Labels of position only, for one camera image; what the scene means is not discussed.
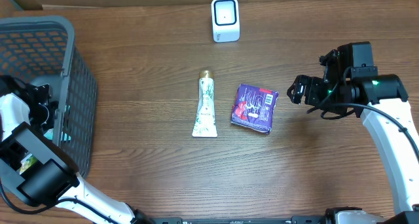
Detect green snack packet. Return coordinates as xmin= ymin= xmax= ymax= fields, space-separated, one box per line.
xmin=19 ymin=153 xmax=38 ymax=174

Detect purple sanitary pad pack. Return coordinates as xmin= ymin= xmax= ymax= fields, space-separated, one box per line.
xmin=230 ymin=84 xmax=279 ymax=134

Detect white tube gold cap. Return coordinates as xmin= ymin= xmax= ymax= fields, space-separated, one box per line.
xmin=192 ymin=70 xmax=217 ymax=138

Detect mint green wipes pack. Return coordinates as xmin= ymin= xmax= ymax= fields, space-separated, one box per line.
xmin=43 ymin=104 xmax=71 ymax=143

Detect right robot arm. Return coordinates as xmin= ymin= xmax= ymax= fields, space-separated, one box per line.
xmin=287 ymin=41 xmax=418 ymax=223

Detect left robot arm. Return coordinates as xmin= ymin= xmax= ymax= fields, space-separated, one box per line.
xmin=1 ymin=75 xmax=151 ymax=223

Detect white barcode scanner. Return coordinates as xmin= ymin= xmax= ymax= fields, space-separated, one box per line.
xmin=211 ymin=0 xmax=240 ymax=43

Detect grey plastic mesh basket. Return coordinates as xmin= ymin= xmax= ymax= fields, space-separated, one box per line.
xmin=1 ymin=16 xmax=98 ymax=178

